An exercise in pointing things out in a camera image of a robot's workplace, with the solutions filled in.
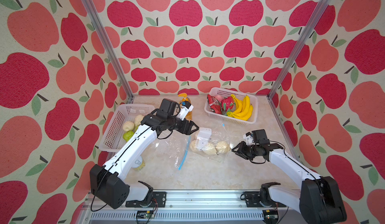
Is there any clear white zip-top bag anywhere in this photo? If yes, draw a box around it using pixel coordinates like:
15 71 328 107
188 124 231 163

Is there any cream toy pear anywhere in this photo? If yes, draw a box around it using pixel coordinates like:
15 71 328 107
134 114 144 126

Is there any green toy pear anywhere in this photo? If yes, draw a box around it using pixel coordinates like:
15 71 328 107
122 131 134 142

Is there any clear blue zip-top bag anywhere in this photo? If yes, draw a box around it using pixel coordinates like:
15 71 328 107
154 133 192 170

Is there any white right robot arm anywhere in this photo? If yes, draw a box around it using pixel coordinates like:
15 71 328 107
231 129 348 224

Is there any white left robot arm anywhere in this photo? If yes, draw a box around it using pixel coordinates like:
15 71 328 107
90 99 199 209

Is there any cream pear zip bag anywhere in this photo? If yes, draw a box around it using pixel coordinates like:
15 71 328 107
202 143 217 155
189 140 199 152

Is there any red snack bag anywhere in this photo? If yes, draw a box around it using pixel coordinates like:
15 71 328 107
207 94 222 115

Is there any orange soap pump bottle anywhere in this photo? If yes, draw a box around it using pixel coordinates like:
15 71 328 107
177 93 193 121

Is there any lower yellow toy banana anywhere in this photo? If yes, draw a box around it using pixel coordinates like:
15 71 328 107
227 94 254 121

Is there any yellow toy banana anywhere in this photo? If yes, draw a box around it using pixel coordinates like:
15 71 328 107
227 94 254 121
241 95 251 116

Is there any pink toy dragon fruit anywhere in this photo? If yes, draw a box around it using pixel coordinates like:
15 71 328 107
221 96 236 115

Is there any upper yellow toy banana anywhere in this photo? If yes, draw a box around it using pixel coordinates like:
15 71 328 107
241 95 251 116

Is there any white empty plastic basket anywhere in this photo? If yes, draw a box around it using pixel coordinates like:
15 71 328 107
97 104 155 152

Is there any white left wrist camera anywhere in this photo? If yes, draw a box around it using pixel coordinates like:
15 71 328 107
177 101 194 121

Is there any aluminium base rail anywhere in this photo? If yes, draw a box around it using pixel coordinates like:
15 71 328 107
75 190 305 224

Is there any aluminium left corner post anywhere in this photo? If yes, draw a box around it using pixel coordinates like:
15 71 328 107
81 0 134 104

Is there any aluminium corner post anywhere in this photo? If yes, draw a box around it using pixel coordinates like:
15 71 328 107
81 0 134 104
267 0 331 101

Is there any aluminium right corner post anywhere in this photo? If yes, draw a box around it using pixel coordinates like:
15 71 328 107
267 0 331 101

